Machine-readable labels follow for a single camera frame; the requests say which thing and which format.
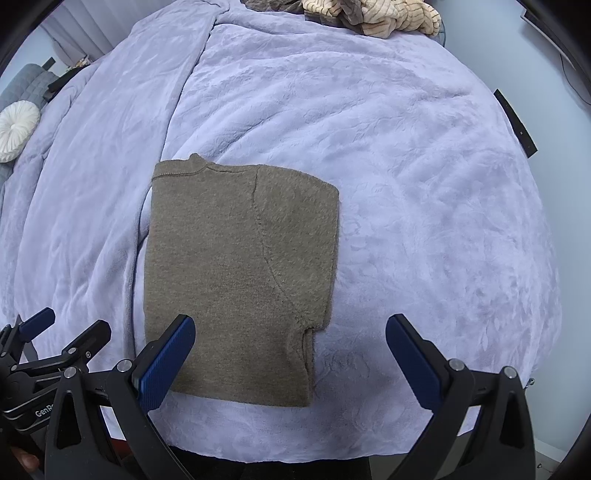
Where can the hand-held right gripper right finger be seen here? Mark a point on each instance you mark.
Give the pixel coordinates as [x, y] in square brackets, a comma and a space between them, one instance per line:
[413, 364]

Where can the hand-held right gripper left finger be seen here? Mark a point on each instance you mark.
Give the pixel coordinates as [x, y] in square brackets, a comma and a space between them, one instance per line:
[168, 364]

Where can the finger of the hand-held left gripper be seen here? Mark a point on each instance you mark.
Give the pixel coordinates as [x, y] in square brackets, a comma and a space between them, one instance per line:
[92, 337]
[39, 321]

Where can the olive brown knit sweater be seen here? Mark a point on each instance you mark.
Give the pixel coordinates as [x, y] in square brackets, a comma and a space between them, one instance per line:
[231, 277]

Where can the person's left hand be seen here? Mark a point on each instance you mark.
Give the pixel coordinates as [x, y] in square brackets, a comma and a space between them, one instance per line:
[25, 460]

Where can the lavender fleece blanket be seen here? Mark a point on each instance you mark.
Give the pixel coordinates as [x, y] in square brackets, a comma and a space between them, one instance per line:
[392, 184]

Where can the round white pleated cushion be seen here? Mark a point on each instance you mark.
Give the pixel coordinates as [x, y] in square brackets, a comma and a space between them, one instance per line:
[16, 129]

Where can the black flat object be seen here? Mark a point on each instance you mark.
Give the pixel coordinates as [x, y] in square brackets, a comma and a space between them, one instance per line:
[57, 87]

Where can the black flat strip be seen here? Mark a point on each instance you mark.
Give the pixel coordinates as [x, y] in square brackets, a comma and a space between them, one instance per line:
[515, 122]

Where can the grey curtain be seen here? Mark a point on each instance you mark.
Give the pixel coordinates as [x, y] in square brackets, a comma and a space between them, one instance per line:
[78, 32]

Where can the beige striped fleece garment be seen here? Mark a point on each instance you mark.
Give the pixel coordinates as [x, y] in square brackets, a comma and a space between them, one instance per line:
[383, 16]

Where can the curved monitor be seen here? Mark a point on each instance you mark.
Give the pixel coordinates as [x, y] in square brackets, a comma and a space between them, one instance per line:
[542, 32]

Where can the brown fuzzy garment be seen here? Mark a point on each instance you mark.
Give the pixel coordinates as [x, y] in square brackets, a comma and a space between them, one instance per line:
[277, 7]

